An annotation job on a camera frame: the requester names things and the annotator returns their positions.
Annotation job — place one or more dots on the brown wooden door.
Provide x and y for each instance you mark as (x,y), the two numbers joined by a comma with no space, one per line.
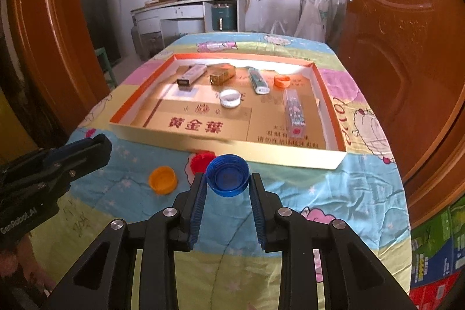
(399,59)

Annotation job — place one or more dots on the green tube with white cap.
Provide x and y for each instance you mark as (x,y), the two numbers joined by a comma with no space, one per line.
(258,79)

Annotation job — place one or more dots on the small orange bottle cap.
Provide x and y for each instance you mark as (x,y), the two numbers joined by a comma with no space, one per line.
(282,80)

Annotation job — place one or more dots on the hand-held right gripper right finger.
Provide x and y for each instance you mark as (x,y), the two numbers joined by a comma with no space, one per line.
(256,208)

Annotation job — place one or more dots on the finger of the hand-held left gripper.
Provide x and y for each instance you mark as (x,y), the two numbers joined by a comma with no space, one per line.
(58,156)
(87,159)

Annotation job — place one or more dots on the white plastic bag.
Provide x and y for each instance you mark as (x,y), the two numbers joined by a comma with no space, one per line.
(312,17)

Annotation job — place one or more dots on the red bottle cap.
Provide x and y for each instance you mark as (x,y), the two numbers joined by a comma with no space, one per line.
(198,163)

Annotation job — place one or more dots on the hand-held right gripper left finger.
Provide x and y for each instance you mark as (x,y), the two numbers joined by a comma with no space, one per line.
(198,208)

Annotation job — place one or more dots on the dark green appliance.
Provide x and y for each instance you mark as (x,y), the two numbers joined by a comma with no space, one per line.
(223,17)

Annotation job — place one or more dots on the person's left hand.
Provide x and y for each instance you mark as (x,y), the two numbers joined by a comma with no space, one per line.
(29,259)

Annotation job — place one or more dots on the large orange bottle cap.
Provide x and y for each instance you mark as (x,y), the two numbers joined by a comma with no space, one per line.
(162,179)

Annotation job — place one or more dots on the small box with black end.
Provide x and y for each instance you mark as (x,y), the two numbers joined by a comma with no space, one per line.
(190,75)

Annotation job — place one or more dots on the white bottle cap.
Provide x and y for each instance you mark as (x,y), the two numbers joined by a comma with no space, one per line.
(229,98)

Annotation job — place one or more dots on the green stool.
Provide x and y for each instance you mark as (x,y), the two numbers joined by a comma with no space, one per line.
(107,66)

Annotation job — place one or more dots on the blue bottle cap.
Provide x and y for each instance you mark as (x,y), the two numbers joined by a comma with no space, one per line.
(227,175)

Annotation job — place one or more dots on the shallow cardboard tray box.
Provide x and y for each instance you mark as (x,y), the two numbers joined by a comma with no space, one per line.
(225,121)

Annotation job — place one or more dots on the green printed carton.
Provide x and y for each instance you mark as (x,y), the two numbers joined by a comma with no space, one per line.
(436,244)

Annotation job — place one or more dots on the white kitchen counter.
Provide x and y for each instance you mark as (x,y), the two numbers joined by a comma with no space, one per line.
(181,10)

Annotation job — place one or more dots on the dark tall cabinet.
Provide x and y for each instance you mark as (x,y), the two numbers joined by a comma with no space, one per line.
(98,19)

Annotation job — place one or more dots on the shiny gold box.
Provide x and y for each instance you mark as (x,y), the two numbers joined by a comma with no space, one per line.
(221,74)

